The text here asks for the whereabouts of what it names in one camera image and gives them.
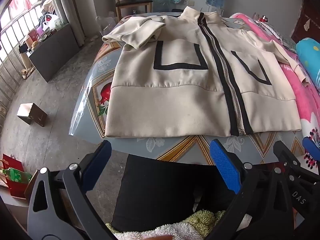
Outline red gift bag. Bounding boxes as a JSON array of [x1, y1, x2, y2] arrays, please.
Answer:
[[0, 154, 33, 200]]

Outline white water dispenser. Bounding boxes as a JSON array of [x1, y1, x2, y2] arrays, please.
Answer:
[[200, 5, 225, 16]]

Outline person's fluffy robe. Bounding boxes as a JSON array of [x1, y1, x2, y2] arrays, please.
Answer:
[[105, 210, 253, 240]]

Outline beige zip jacket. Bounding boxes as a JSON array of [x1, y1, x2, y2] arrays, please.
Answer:
[[102, 6, 310, 138]]

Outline wooden chair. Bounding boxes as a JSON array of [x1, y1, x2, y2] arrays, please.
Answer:
[[114, 0, 153, 22]]

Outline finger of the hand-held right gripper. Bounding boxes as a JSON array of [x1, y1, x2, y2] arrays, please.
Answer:
[[272, 141, 303, 180], [302, 137, 320, 162]]

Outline dark red door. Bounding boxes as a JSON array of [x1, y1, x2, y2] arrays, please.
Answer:
[[290, 0, 320, 44]]

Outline beige sandals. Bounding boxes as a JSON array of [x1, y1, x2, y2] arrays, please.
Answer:
[[21, 67, 35, 79]]

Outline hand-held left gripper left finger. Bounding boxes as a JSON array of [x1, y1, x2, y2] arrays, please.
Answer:
[[27, 140, 113, 240]]

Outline grey lace-edged cloth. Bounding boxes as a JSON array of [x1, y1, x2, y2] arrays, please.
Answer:
[[265, 21, 297, 53]]

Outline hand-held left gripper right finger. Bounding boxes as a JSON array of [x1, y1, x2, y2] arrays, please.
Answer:
[[209, 138, 295, 240]]

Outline dark grey cabinet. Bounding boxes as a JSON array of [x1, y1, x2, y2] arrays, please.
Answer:
[[26, 23, 80, 83]]

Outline pink blanket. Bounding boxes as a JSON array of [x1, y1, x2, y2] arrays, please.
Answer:
[[229, 12, 320, 170]]

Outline green packet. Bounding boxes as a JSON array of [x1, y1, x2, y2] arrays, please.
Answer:
[[0, 167, 33, 183]]

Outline white plastic bag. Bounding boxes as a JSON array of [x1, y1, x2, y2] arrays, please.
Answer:
[[41, 14, 63, 31]]

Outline grey curtain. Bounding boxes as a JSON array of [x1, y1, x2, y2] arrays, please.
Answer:
[[49, 0, 87, 47]]

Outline blue dotted pillow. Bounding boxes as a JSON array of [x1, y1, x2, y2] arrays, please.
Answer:
[[296, 37, 320, 90]]

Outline brown cardboard box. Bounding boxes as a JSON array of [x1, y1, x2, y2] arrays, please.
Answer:
[[17, 103, 48, 127]]

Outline clear plastic bag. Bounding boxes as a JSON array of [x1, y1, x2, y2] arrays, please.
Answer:
[[96, 15, 118, 37]]

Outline fruit patterned tablecloth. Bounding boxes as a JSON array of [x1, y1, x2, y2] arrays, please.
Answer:
[[69, 11, 320, 167]]

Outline clear empty water jug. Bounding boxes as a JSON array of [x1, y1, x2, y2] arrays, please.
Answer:
[[157, 0, 175, 13]]

